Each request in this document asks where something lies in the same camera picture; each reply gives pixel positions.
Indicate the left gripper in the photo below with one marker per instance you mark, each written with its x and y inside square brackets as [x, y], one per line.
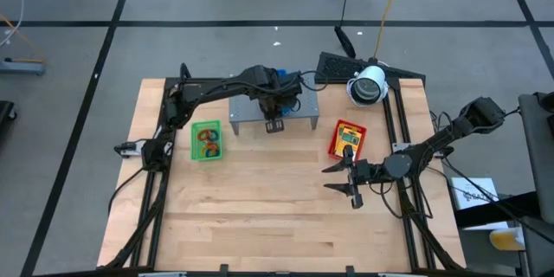
[270, 108]

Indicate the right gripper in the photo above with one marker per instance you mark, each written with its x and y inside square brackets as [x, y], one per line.
[363, 172]

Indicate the blue plastic basket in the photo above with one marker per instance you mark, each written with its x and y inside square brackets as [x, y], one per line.
[283, 72]

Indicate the blue coil wristband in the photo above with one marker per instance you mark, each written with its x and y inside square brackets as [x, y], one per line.
[215, 135]

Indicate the red coil wristband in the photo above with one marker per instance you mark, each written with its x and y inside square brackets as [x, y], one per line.
[201, 135]

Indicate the rubber bands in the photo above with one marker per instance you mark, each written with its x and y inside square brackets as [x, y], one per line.
[207, 148]

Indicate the green plastic basket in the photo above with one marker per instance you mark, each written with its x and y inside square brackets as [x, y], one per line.
[195, 147]

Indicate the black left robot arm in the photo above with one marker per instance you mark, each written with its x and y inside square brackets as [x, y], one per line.
[208, 88]

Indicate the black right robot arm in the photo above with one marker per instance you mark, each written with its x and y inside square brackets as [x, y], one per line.
[446, 136]

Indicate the grey perforated metal shelf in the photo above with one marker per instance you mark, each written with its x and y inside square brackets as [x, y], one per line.
[303, 108]

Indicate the red plastic basket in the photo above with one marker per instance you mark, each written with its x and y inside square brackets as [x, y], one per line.
[333, 143]

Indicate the black perforated panel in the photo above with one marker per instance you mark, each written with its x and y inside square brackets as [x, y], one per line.
[337, 67]

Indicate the black bar on floor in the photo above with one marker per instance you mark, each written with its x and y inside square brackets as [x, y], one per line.
[345, 41]

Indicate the black table clamp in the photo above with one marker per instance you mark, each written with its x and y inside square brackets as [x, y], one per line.
[223, 270]
[349, 270]

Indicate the white cardboard box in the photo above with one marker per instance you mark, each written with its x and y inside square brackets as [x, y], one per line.
[472, 186]

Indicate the yellow container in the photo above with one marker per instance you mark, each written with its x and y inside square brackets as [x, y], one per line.
[506, 240]

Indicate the black board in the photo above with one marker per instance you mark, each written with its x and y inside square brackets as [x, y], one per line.
[519, 203]

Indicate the grey cabinet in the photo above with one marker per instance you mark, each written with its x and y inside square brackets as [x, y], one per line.
[539, 160]

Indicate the grey stand foot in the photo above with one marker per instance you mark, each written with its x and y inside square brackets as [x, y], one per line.
[21, 68]

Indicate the black object at floor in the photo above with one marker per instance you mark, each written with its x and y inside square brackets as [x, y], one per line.
[6, 114]

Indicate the white round camera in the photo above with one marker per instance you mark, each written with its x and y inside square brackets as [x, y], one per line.
[368, 86]

